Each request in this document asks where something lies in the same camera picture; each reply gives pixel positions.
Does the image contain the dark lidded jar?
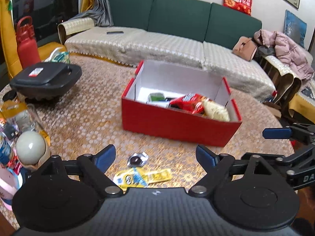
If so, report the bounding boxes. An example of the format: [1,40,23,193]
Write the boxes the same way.
[2,90,19,104]

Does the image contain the green snack packet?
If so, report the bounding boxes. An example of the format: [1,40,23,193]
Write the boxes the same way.
[146,92,170,108]

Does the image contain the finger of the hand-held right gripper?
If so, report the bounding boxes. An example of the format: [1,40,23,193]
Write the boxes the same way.
[242,144,315,170]
[262,122,315,145]

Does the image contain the pink cup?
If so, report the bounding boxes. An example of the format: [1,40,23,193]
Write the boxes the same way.
[0,168,24,201]

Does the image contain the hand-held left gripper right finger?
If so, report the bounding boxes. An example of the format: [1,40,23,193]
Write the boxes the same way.
[188,145,273,198]

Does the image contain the yellow seat cushion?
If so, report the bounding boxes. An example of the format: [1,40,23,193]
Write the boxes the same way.
[37,42,67,61]

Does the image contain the yellow cloth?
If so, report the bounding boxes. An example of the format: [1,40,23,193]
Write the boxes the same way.
[288,88,315,124]

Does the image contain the black countertop appliance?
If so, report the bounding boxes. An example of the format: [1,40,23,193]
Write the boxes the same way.
[9,62,82,101]

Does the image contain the white green bag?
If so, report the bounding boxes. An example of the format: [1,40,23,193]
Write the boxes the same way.
[44,47,71,63]

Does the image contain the grey curtain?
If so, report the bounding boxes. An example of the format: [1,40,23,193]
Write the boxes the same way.
[79,0,114,27]

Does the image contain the green sofa with beige cover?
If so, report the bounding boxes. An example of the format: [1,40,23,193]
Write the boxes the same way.
[58,17,315,104]

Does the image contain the dark round wrapped candy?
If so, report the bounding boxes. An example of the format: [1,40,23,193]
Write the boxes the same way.
[127,152,149,167]

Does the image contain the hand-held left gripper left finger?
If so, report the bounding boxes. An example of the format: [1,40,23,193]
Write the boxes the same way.
[37,145,123,198]

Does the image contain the pink puffer jacket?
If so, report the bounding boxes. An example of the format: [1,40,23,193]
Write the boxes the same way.
[253,29,315,81]

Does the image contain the white round ball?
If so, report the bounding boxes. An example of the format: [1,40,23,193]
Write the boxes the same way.
[15,131,51,170]

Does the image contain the tan handbag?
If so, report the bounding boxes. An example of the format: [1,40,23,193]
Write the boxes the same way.
[233,36,259,62]

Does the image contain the dark glass window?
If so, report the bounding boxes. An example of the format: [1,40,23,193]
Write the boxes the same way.
[12,0,80,46]

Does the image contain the yellow blue snack packet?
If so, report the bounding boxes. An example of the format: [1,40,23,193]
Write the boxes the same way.
[113,167,173,192]

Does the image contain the red water bottle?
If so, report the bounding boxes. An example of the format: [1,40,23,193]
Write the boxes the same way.
[16,16,41,69]

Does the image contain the pale yellow snack bag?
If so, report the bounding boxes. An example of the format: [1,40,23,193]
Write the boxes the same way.
[202,99,230,122]

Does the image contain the red snack bag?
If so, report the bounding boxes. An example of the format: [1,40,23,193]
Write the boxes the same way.
[169,93,212,115]

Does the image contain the red cardboard box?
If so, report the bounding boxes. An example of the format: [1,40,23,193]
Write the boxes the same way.
[121,60,243,148]

